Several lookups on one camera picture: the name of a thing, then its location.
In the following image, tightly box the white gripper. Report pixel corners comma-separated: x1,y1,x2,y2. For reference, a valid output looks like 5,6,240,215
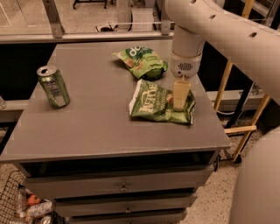
170,52,202,111

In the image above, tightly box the green Kettle jalapeno chip bag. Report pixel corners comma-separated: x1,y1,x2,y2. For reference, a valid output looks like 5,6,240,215
129,80,196,125

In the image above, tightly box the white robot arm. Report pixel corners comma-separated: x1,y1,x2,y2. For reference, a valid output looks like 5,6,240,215
165,0,280,224

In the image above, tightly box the green apple chip bag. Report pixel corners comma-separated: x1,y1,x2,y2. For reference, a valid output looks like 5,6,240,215
113,46,168,81

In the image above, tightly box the green soda can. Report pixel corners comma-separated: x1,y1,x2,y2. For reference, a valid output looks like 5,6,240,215
37,66,70,109

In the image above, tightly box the silver can in basket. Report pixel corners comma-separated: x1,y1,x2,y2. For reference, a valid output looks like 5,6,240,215
40,215,53,224

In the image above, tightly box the grey drawer cabinet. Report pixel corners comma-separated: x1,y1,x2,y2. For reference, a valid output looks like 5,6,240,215
1,42,229,224

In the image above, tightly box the yellow wooden stand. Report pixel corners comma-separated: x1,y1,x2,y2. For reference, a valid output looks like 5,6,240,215
213,0,272,163

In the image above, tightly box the orange fruit in basket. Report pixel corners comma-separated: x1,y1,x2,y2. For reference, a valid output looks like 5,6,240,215
27,194,41,207

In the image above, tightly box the black wire basket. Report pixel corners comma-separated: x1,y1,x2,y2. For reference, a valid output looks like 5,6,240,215
0,170,60,224

